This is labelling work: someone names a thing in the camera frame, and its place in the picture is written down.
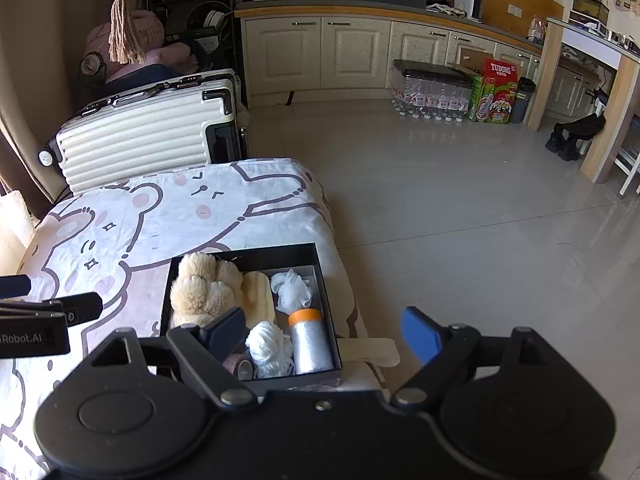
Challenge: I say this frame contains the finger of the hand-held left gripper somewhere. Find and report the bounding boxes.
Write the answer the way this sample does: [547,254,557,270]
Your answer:
[0,275,32,300]
[42,291,104,329]

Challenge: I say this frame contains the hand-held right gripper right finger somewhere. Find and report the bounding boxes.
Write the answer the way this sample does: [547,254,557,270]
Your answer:
[390,306,584,409]

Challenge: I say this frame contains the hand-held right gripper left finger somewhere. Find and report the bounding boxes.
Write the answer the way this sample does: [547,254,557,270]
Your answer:
[90,306,261,409]

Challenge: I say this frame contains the brown tape roll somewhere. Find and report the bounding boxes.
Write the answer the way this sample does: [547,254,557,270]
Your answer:
[222,352,256,382]

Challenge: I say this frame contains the beige fluffy plush toy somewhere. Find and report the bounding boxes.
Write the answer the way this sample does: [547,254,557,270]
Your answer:
[169,252,246,332]

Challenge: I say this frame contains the white yarn ball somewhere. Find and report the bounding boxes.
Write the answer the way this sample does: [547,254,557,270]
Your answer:
[245,321,295,380]

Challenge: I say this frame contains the plastic film roll orange core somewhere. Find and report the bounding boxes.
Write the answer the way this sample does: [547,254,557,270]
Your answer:
[287,308,335,375]

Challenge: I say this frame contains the black cardboard box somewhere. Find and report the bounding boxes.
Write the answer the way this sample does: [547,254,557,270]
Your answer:
[159,243,345,392]

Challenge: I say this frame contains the white paper towel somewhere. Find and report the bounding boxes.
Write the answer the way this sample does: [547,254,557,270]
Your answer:
[0,190,37,262]

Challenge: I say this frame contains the bear printed blanket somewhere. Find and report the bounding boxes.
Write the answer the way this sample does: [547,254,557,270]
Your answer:
[0,158,388,480]

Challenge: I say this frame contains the brown curtain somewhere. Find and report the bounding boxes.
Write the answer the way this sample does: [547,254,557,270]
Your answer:
[0,125,51,206]

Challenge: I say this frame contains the white ribbed suitcase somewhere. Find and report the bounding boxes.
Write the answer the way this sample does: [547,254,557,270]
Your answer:
[38,69,247,195]

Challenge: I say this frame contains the green carton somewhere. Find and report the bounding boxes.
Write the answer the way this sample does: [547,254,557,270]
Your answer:
[467,76,519,125]

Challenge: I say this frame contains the pack of water bottles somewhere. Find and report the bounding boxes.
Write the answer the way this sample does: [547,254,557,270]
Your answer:
[391,59,474,124]

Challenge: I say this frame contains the dark trash bin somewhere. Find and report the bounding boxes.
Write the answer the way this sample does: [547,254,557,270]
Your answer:
[510,77,537,124]

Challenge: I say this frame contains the red carton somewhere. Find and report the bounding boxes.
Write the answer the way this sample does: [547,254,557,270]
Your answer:
[482,58,519,87]

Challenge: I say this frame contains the white chair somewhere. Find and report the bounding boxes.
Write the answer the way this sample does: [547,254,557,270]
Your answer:
[617,112,640,197]

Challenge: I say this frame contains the brown cardboard box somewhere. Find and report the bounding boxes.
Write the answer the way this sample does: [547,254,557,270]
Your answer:
[446,44,524,79]

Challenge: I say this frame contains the cream kitchen cabinets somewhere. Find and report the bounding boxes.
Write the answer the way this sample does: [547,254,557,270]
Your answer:
[235,2,603,118]

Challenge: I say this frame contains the macrame curtain tassel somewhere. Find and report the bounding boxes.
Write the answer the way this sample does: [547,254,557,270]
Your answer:
[59,0,147,64]

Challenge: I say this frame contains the wooden side table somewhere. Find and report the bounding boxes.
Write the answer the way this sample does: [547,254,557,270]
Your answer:
[524,16,640,185]

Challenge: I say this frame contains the dark storage rack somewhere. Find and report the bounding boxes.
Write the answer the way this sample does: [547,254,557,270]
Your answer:
[146,0,237,72]

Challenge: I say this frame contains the plastic bottle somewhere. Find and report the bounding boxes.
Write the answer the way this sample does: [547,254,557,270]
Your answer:
[527,14,549,44]

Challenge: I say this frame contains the white heater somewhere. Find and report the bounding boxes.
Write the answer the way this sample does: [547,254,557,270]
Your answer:
[453,0,485,22]

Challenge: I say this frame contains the glass tank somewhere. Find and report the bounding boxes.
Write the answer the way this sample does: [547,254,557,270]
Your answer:
[569,0,612,29]

